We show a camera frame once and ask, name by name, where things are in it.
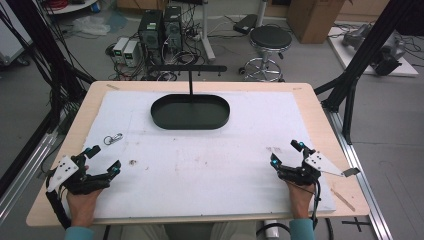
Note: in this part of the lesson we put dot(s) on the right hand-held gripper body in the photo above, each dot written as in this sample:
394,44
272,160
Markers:
318,161

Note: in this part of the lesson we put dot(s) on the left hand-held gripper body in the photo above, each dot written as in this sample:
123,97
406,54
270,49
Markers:
63,171

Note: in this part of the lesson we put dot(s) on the person's left hand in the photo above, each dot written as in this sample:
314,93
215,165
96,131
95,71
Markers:
81,208

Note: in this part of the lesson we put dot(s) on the person's right hand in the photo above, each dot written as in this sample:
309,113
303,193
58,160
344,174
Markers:
302,201

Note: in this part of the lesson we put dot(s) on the thin wooden stick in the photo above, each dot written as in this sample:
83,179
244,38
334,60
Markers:
342,200

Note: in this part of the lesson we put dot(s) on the white foam board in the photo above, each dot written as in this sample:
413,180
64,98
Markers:
206,173

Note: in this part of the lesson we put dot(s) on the black hook stand with tray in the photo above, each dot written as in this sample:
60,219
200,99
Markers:
190,115

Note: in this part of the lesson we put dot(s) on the white power supply unit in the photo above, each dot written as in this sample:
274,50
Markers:
131,53
120,48

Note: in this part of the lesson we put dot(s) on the black round stool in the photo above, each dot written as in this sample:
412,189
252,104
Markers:
270,37

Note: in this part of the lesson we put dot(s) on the black device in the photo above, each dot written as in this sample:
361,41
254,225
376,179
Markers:
388,61

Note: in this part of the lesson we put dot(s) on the grey device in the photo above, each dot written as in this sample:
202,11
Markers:
355,36

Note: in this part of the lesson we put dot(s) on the clear plastic bag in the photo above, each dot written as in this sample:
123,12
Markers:
90,26

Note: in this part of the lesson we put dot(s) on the brown cardboard box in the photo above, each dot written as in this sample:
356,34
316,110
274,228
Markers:
313,20

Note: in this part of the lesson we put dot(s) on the white floor board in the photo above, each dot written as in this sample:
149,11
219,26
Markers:
408,68

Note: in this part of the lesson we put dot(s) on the black flat adapter box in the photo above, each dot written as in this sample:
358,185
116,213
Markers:
245,24

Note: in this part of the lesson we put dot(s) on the black computer tower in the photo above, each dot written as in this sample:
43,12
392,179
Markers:
150,31
172,28

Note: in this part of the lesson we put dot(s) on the white table leg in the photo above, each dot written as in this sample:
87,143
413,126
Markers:
261,11
206,36

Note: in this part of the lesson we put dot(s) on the aluminium rail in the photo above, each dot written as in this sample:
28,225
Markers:
23,173
363,186

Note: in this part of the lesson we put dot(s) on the black metal frame stand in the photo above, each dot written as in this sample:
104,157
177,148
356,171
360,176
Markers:
36,43
363,53

